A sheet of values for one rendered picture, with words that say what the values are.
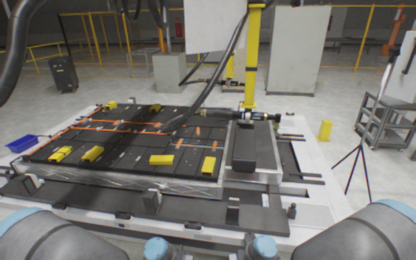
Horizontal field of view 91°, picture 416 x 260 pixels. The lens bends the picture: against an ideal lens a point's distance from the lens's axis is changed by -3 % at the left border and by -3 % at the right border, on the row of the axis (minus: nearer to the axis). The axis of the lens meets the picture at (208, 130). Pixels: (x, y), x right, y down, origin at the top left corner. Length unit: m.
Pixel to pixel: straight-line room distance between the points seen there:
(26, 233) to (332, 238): 0.55
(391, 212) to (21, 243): 0.68
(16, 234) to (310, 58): 5.86
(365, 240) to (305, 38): 5.53
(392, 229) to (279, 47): 5.42
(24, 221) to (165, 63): 5.64
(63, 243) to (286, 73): 5.73
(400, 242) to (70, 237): 0.57
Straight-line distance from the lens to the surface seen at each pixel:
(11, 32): 0.61
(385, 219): 0.53
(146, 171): 1.49
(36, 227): 0.53
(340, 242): 0.47
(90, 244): 0.48
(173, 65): 5.94
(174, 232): 1.36
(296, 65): 5.91
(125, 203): 1.49
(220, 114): 1.19
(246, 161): 1.36
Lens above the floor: 1.90
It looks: 28 degrees down
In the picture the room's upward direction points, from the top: 1 degrees counter-clockwise
